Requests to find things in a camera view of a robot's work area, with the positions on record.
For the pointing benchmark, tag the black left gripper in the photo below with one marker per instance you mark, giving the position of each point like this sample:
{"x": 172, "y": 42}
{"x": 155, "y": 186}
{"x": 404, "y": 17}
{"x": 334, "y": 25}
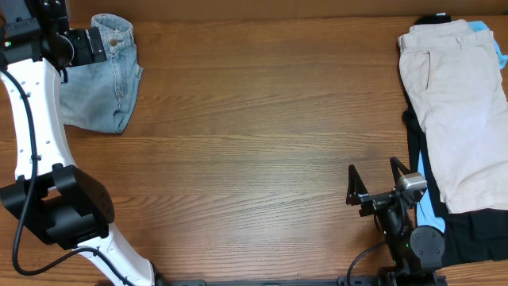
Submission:
{"x": 84, "y": 55}

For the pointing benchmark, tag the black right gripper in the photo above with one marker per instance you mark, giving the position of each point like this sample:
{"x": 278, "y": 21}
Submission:
{"x": 373, "y": 201}

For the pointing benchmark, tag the light blue denim shorts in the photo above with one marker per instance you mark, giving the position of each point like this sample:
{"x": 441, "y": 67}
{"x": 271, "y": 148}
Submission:
{"x": 101, "y": 97}

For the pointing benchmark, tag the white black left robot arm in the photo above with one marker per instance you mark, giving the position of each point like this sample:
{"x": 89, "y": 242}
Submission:
{"x": 51, "y": 197}

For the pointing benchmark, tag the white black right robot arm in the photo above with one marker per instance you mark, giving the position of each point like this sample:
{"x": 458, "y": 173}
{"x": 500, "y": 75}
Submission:
{"x": 416, "y": 251}

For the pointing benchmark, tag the light blue folded garment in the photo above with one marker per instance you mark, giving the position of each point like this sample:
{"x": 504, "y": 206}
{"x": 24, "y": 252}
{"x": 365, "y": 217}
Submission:
{"x": 424, "y": 210}

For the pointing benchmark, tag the black folded garment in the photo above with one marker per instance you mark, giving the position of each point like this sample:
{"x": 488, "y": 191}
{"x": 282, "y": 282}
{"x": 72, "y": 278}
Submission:
{"x": 470, "y": 236}

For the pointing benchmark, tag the beige folded shorts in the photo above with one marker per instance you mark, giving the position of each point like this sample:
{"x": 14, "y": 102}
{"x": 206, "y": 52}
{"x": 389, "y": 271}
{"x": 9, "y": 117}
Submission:
{"x": 452, "y": 77}

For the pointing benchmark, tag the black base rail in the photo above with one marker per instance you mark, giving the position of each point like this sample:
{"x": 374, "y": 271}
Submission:
{"x": 278, "y": 282}

